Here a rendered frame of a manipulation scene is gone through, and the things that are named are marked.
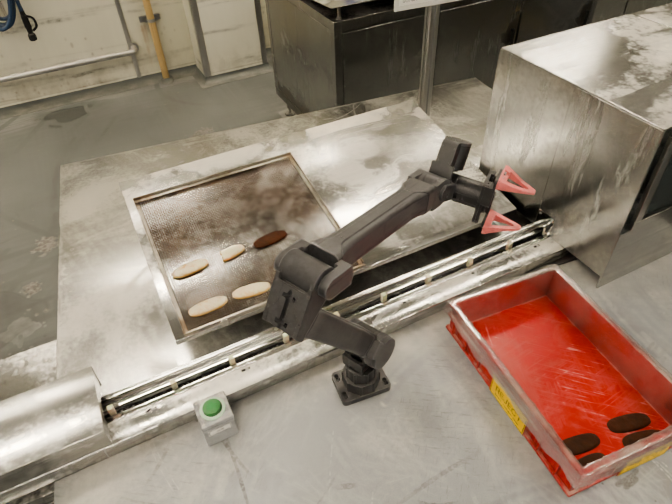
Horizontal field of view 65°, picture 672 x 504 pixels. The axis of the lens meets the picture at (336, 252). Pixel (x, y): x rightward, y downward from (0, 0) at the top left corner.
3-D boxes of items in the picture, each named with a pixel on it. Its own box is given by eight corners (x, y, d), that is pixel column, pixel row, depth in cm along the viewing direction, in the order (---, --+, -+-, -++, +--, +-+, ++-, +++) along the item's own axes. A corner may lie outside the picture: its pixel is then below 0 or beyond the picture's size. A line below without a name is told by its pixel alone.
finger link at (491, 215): (520, 227, 116) (479, 213, 119) (530, 201, 111) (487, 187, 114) (513, 245, 112) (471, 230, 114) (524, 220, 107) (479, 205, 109)
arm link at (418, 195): (274, 279, 86) (324, 309, 81) (273, 251, 83) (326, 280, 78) (412, 185, 114) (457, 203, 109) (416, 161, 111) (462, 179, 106)
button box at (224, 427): (209, 457, 115) (198, 431, 108) (199, 427, 120) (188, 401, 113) (244, 440, 118) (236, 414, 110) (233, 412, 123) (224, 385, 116)
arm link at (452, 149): (403, 188, 110) (439, 203, 106) (419, 134, 105) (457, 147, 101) (429, 183, 119) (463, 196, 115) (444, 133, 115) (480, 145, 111)
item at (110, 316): (153, 555, 173) (54, 428, 118) (126, 308, 254) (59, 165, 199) (598, 378, 216) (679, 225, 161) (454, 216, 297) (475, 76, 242)
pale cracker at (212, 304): (191, 320, 130) (190, 317, 129) (186, 308, 132) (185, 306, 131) (229, 304, 133) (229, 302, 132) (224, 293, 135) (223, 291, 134)
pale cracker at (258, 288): (234, 302, 134) (233, 299, 133) (230, 290, 136) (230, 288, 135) (272, 291, 136) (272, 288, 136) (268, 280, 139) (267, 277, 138)
